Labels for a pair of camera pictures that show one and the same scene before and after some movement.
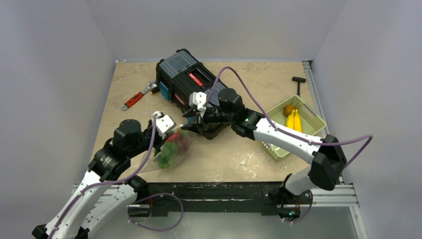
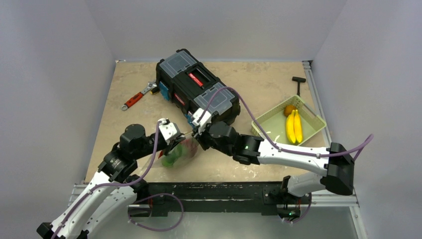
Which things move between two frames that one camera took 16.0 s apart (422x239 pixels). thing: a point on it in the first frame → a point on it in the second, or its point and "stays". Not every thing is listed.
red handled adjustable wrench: [139, 96] stays
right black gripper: [201, 119] → [201, 138]
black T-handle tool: [298, 80] stays
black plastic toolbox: [180, 74] stays
